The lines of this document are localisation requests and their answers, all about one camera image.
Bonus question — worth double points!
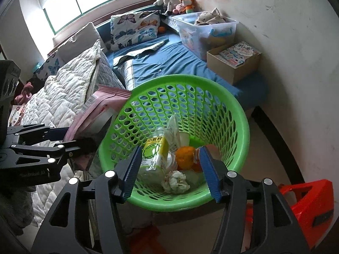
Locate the beige cloth bundle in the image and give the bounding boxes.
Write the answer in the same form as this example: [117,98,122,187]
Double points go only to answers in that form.
[195,8,228,25]

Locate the person's left forearm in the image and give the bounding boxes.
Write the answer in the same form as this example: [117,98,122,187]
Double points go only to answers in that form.
[0,185,36,231]

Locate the clear plastic bag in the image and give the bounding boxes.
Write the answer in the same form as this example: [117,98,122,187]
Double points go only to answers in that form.
[164,114,190,152]

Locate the grey pillow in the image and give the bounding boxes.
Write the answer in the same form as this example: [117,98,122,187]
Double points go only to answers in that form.
[57,22,106,64]

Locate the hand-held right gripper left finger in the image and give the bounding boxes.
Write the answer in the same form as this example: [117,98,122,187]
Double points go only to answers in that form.
[32,145,143,254]

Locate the red plastic stool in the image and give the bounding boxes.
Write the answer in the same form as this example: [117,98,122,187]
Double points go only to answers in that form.
[245,179,335,252]

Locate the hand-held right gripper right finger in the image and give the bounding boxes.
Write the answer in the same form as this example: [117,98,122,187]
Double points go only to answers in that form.
[199,146,310,254]

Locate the blue bedsheet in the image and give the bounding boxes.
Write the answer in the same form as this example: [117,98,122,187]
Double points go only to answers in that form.
[106,33,268,106]

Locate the cardboard box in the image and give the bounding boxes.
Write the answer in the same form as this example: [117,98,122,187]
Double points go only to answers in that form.
[207,41,263,85]

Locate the white quilt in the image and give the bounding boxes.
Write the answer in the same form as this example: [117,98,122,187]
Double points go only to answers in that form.
[25,39,126,228]

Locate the white tissue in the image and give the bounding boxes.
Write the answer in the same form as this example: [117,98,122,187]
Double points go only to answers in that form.
[161,171,190,193]

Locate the butterfly print pillow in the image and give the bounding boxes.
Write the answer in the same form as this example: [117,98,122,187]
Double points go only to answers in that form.
[110,10,161,51]
[34,50,67,81]

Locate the clear storage box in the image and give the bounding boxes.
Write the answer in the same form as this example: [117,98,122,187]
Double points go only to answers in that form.
[172,11,239,61]

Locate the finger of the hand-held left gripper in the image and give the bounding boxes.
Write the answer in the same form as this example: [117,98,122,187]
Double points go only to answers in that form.
[9,137,97,165]
[7,124,70,143]

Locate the clear plastic cup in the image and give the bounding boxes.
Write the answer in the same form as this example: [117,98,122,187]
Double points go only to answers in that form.
[183,171,206,188]

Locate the green plastic basket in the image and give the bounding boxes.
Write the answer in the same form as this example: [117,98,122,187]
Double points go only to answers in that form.
[98,75,250,213]

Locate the pink clothing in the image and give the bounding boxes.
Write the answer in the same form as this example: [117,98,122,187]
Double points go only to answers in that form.
[14,81,33,105]

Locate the orange fox plush toy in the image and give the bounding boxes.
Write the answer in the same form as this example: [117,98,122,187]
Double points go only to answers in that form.
[180,0,196,14]

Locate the orange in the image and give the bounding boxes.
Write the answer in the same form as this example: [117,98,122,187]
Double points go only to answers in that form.
[175,146,198,170]

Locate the patterned blue cloth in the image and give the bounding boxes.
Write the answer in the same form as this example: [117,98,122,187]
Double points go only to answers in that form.
[114,38,170,66]

